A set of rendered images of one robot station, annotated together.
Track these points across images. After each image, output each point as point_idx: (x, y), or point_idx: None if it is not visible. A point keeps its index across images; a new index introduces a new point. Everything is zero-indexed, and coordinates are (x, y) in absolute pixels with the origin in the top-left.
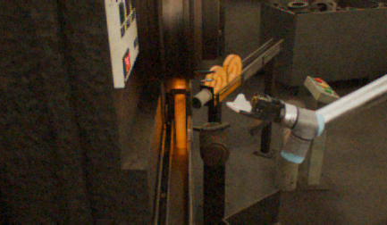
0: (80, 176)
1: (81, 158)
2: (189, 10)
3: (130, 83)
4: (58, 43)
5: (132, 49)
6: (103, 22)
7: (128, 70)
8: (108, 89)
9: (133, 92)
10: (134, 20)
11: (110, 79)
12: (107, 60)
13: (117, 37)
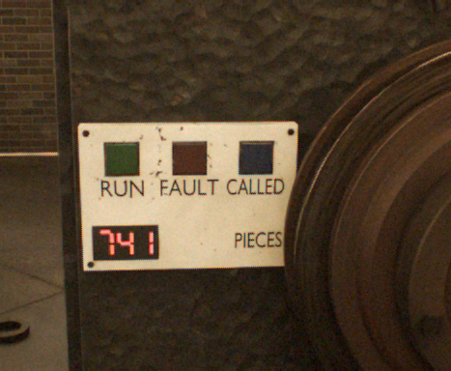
0: (70, 368)
1: (81, 347)
2: (336, 217)
3: (252, 312)
4: (60, 170)
5: (214, 242)
6: (73, 159)
7: (126, 255)
8: (77, 262)
9: (274, 337)
10: (272, 199)
11: (77, 247)
12: (76, 217)
13: (80, 187)
